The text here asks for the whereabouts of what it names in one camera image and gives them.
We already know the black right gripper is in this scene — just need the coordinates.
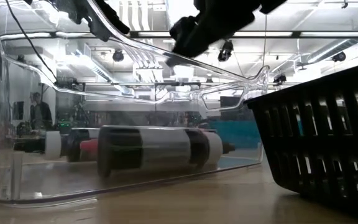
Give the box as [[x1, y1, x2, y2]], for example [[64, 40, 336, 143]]
[[170, 0, 287, 58]]

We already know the clear plastic bin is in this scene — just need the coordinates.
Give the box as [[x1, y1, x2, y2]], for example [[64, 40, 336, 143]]
[[0, 0, 270, 208]]

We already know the red ink bottle white collar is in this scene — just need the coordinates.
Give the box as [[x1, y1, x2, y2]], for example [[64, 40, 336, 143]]
[[78, 138, 99, 154]]

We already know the person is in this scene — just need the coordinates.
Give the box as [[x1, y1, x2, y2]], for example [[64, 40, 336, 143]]
[[29, 91, 54, 130]]

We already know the blue plastic bin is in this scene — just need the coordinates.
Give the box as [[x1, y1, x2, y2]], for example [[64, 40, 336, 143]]
[[208, 119, 262, 150]]

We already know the black slotted plastic basket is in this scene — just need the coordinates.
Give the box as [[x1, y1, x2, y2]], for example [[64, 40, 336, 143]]
[[243, 59, 358, 220]]

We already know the black wall monitor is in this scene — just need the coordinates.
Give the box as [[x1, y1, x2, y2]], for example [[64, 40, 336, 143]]
[[12, 101, 25, 121]]

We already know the black ceiling spotlight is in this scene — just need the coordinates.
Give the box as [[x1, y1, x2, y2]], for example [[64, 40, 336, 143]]
[[273, 73, 287, 85], [332, 51, 347, 62], [218, 40, 234, 62], [112, 49, 126, 62]]

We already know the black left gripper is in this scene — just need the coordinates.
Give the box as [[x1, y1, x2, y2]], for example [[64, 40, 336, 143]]
[[52, 0, 131, 42]]

